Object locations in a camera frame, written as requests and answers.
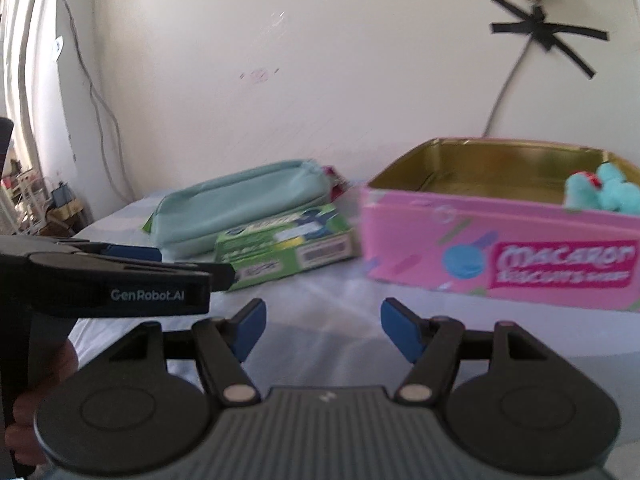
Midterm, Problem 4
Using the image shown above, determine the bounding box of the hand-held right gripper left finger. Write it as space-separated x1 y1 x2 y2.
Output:
107 298 267 406

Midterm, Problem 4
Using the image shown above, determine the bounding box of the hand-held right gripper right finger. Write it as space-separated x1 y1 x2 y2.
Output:
380 298 548 406

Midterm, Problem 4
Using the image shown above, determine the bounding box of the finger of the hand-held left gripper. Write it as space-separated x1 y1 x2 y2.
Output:
65 242 163 262
150 261 237 292

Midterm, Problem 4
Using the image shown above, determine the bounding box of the green toothpaste box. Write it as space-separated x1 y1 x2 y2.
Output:
215 203 362 292

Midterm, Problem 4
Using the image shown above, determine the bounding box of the teal fabric pencil pouch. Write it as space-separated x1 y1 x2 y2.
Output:
156 159 335 261

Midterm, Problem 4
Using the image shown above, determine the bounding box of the pink biscuit tin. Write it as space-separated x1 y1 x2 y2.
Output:
359 137 640 313

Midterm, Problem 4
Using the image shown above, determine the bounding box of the person's left hand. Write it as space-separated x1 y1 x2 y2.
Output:
6 340 78 466

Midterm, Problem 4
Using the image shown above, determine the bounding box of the striped bed sheet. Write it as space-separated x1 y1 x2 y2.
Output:
0 180 640 480

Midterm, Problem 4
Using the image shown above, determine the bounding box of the shiny pink pouch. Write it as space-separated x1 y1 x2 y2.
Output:
322 166 351 201

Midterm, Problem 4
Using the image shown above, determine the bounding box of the white curtain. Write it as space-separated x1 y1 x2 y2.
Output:
0 0 68 241

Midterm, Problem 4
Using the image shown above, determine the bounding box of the teal plush toy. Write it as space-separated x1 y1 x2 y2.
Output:
564 162 640 216

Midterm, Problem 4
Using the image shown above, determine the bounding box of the black tape cross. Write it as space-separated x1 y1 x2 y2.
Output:
490 0 611 80

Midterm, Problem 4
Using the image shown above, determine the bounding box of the cluttered wire rack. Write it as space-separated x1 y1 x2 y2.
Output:
0 160 93 237

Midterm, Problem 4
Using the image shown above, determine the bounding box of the thin grey wall cable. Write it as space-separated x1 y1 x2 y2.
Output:
55 0 136 201

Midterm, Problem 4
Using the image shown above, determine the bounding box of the grey power cable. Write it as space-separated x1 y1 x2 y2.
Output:
481 7 543 138

